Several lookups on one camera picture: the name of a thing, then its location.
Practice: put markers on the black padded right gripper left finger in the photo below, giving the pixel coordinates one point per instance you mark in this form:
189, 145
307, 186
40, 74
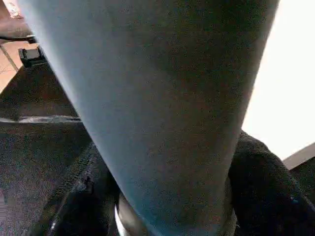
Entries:
78, 201

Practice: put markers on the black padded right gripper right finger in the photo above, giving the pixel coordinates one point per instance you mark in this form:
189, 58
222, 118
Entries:
273, 196

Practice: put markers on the white plastic table top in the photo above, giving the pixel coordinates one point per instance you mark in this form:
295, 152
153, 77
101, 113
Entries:
285, 73

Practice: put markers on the white plastic table leg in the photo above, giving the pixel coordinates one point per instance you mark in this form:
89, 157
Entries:
157, 98

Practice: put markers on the black work mat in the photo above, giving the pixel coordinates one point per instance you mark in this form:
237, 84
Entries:
34, 157

